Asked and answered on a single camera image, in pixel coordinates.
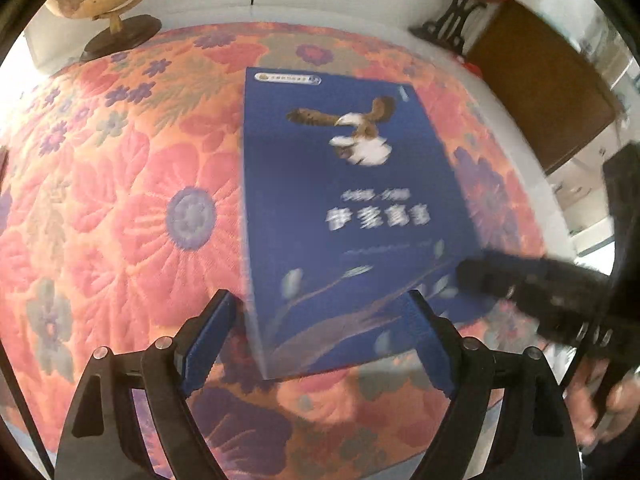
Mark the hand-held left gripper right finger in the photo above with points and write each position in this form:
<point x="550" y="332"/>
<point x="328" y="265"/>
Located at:
<point x="430" y="345"/>

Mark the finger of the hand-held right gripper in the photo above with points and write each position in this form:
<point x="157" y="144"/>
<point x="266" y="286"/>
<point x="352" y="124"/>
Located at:
<point x="525" y="285"/>

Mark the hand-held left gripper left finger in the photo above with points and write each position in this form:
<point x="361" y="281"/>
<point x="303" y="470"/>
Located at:
<point x="205" y="345"/>

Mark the navy blue eagle book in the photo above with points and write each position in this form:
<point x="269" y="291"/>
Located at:
<point x="325" y="185"/>

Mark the person's right hand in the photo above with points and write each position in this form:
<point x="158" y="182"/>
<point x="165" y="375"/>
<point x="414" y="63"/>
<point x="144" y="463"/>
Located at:
<point x="582" y="395"/>

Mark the brown wooden cabinet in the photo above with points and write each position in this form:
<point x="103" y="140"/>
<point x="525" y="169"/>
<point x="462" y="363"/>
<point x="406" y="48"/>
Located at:
<point x="540" y="80"/>

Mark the orange floral quilted mat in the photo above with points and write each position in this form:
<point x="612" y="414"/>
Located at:
<point x="125" y="210"/>

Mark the small red ornament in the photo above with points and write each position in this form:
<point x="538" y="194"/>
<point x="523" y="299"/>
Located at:
<point x="472" y="67"/>

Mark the round flower fan on stand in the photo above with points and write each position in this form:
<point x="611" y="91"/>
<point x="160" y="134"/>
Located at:
<point x="455" y="20"/>

